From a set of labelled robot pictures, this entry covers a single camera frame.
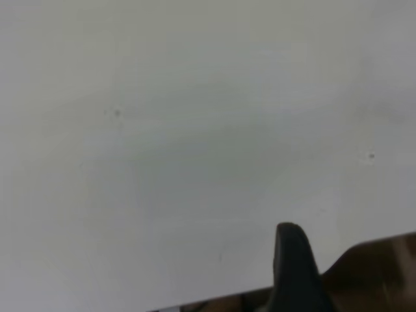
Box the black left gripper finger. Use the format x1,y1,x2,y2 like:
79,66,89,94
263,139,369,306
266,222,334,312

